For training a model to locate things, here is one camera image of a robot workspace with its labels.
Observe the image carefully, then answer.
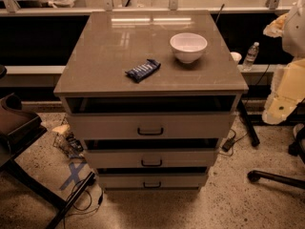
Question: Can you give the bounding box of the grey top drawer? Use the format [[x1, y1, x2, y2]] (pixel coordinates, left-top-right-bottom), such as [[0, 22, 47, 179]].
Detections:
[[67, 114, 235, 140]]

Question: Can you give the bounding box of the grey drawer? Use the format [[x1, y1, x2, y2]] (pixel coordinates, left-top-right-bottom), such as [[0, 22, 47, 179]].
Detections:
[[96, 167, 209, 190], [67, 114, 235, 140], [85, 138, 217, 168]]

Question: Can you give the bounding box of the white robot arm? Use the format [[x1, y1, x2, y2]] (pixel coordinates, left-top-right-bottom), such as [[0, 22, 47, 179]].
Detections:
[[262, 0, 305, 125]]

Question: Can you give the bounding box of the grey drawer cabinet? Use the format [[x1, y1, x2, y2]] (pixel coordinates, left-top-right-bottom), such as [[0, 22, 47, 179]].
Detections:
[[54, 10, 248, 190]]

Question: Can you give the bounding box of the grey bottom drawer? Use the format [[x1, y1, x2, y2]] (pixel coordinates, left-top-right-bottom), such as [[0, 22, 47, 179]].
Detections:
[[96, 167, 209, 190]]

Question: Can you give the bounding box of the grey middle drawer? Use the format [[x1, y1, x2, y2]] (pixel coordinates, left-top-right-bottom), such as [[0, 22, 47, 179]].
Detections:
[[85, 138, 217, 168]]

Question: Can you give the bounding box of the black metal leg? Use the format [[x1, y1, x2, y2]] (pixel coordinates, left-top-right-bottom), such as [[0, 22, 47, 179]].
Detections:
[[237, 101, 260, 147]]

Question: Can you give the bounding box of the black office chair base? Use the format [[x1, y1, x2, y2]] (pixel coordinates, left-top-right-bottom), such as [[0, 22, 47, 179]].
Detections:
[[247, 123, 305, 191]]

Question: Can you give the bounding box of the clear plastic water bottle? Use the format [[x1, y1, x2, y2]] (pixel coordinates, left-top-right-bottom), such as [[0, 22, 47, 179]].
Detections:
[[242, 42, 259, 72]]

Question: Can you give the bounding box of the white paper cup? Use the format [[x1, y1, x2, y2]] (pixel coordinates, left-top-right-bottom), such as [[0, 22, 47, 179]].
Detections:
[[231, 52, 241, 64]]

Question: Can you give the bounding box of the black power adapter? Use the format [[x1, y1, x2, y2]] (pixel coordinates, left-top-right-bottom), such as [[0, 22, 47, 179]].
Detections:
[[222, 138, 234, 152]]

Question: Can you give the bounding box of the white bowl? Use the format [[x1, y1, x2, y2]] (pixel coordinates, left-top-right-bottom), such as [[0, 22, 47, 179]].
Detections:
[[170, 32, 208, 64]]

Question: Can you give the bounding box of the blue snack bar packet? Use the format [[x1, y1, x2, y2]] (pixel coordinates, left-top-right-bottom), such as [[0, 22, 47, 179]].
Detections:
[[126, 59, 161, 83]]

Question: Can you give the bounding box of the dark chair on left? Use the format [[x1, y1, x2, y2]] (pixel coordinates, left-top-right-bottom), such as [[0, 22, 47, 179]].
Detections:
[[0, 64, 96, 229]]

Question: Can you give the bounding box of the black floor cable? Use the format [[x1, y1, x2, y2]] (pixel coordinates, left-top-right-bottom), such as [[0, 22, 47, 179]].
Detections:
[[62, 178, 105, 229]]

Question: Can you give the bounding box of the wire basket with items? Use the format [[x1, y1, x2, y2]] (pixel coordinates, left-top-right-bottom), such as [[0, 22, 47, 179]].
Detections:
[[52, 124, 84, 159]]

